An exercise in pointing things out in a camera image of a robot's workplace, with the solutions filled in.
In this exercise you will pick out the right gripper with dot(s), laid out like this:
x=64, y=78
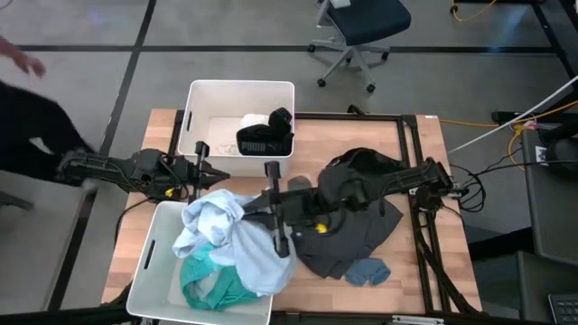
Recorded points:
x=298, y=207

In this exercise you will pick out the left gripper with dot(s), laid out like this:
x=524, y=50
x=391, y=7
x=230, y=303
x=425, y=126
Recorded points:
x=189, y=173

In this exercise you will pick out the light blue patterned cloth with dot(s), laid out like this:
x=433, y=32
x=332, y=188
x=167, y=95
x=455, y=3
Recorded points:
x=253, y=262

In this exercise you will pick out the black Puma garment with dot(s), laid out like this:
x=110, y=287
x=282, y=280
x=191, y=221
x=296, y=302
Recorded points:
x=262, y=144

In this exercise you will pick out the white cloth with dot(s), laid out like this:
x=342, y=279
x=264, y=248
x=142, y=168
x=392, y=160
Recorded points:
x=255, y=120

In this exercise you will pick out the dark grey shirt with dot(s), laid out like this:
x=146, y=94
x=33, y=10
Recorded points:
x=343, y=244

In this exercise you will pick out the aqua teal cloth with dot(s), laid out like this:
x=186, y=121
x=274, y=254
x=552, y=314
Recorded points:
x=212, y=293

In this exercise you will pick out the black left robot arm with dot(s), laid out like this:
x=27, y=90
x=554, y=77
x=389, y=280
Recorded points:
x=135, y=171

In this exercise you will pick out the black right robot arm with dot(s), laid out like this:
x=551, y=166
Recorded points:
x=420, y=178

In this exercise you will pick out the white perforated plastic basket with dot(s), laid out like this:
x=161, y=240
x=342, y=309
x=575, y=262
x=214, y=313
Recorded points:
x=158, y=271
x=212, y=104

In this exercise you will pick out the person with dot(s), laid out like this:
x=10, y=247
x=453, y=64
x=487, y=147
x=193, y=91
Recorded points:
x=31, y=126

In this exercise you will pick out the office chair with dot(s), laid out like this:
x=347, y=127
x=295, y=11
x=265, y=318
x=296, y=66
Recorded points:
x=368, y=20

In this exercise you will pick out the dark grey desk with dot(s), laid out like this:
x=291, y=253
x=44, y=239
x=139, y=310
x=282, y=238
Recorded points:
x=551, y=216

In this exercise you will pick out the black rounded device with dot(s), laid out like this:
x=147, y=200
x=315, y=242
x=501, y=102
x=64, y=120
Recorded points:
x=562, y=153

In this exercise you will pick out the black keyboard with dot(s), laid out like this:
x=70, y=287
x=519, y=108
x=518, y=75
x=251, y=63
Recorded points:
x=564, y=309

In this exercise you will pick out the black table frame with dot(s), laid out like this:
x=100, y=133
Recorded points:
x=352, y=116

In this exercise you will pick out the silver metal bracket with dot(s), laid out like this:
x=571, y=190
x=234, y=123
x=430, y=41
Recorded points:
x=417, y=320

